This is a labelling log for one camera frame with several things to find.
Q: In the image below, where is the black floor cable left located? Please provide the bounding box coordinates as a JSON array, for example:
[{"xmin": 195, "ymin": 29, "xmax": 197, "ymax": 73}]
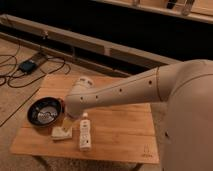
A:
[{"xmin": 0, "ymin": 43, "xmax": 72, "ymax": 89}]

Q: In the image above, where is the white tube bottle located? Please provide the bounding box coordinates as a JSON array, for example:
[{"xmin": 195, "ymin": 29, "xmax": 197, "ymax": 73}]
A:
[{"xmin": 79, "ymin": 113, "xmax": 91, "ymax": 151}]

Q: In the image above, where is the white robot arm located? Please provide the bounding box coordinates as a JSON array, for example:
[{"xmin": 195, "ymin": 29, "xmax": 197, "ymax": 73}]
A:
[{"xmin": 65, "ymin": 59, "xmax": 213, "ymax": 171}]

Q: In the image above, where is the black frying pan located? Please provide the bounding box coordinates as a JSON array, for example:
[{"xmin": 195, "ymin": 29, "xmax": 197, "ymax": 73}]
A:
[{"xmin": 27, "ymin": 97, "xmax": 65, "ymax": 127}]

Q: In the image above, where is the black power adapter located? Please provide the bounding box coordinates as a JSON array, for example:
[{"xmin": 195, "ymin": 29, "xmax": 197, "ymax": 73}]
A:
[{"xmin": 18, "ymin": 60, "xmax": 36, "ymax": 74}]

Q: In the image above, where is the wooden shelf with items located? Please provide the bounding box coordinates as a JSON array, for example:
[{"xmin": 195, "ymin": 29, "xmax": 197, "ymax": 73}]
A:
[{"xmin": 93, "ymin": 0, "xmax": 213, "ymax": 24}]

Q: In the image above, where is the long wooden rail frame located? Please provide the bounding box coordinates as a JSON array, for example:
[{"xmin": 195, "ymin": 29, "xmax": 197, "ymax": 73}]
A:
[{"xmin": 0, "ymin": 14, "xmax": 179, "ymax": 77}]

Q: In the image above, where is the wooden folding table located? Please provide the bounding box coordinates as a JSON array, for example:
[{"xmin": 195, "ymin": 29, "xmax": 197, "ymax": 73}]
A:
[{"xmin": 10, "ymin": 73, "xmax": 160, "ymax": 171}]

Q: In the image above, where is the white sponge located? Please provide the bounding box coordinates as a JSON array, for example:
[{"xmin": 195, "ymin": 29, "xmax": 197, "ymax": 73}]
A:
[{"xmin": 51, "ymin": 126, "xmax": 72, "ymax": 140}]

